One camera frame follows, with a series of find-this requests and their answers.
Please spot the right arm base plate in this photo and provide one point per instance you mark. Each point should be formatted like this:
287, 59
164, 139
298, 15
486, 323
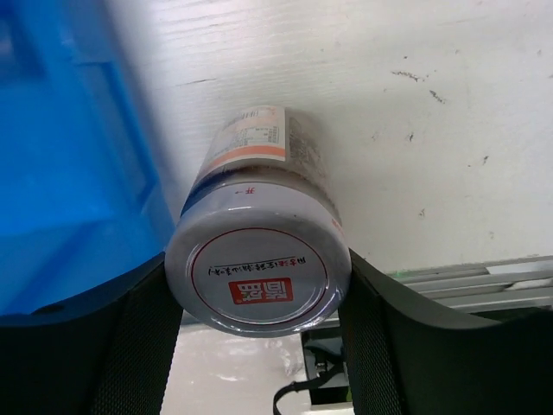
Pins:
325, 366

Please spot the white-lid spice jar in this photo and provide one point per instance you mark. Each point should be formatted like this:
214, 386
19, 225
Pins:
259, 250

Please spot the blue bin near compartment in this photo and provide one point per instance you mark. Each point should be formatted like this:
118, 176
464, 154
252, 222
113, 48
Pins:
81, 200

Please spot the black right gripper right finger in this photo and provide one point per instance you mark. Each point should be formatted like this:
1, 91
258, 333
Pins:
407, 354

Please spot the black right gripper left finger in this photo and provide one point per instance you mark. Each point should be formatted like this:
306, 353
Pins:
107, 350

